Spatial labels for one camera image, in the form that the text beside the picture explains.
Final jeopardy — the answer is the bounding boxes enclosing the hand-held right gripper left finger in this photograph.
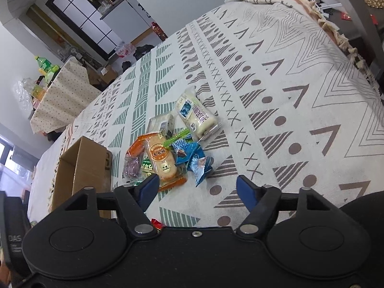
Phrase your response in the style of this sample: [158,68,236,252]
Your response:
[64,173,161,237]

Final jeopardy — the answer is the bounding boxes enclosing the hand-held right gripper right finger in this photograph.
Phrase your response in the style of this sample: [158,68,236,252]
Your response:
[236,174,330,237]

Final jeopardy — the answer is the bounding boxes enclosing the purple snack packet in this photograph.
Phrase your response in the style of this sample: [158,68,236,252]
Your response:
[123,156,141,181]

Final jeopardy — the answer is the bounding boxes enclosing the orange rice cracker packet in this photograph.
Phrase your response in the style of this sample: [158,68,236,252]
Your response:
[136,134,188,192]

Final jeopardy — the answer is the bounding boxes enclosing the green stick snack packet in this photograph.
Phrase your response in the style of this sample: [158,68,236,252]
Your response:
[163,128,192,146]

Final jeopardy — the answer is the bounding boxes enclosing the clear white wafer packet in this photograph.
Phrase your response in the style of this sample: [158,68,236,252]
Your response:
[146,114,176,137]

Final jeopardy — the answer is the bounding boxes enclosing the brown cardboard box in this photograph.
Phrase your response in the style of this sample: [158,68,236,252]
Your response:
[49,136,113,219]

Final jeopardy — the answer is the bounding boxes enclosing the white bread packet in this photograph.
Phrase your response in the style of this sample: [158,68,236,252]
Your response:
[175,85,224,142]

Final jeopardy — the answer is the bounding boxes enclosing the white bed sheet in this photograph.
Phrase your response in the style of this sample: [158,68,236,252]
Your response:
[28,123,75,224]

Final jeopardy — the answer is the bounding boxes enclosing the patterned blanket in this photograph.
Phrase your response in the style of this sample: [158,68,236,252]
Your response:
[51,0,384,228]

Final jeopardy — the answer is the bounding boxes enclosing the floor cardboard box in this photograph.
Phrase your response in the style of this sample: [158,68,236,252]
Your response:
[87,65,118,92]

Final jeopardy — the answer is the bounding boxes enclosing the side table with dotted cloth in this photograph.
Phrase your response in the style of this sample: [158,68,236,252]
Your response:
[30,57,103,135]

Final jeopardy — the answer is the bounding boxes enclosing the clear bubble wrap bag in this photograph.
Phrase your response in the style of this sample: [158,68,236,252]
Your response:
[12,78,34,115]

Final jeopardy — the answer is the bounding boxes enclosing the pink plastic bag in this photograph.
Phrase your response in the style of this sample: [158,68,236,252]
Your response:
[115,42,134,59]

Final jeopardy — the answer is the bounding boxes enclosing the dark red drink bottle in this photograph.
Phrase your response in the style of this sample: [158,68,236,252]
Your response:
[151,22,168,41]

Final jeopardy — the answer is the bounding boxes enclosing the green soda bottle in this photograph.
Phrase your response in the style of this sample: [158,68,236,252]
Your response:
[34,55,54,73]

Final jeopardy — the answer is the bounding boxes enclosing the white cabinet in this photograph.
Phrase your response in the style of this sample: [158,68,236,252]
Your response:
[100,0,157,55]

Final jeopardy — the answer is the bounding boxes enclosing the black framed sliding door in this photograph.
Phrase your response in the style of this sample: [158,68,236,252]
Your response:
[45,0,118,61]

